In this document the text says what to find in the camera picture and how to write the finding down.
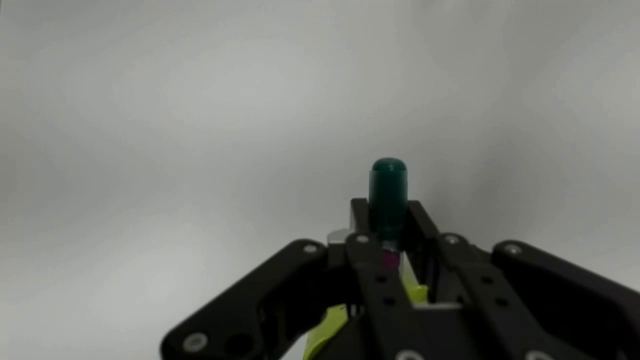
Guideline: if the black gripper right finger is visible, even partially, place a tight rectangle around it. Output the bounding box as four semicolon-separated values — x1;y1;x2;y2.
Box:
401;198;640;360

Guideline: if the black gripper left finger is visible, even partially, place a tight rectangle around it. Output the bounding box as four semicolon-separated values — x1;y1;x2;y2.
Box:
157;196;427;360

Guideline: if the green capped silver marker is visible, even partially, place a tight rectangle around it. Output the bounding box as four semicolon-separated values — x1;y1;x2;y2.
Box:
368;157;410;268

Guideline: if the lime green printed mug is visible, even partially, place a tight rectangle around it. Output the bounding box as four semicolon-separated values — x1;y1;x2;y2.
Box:
302;262;431;360

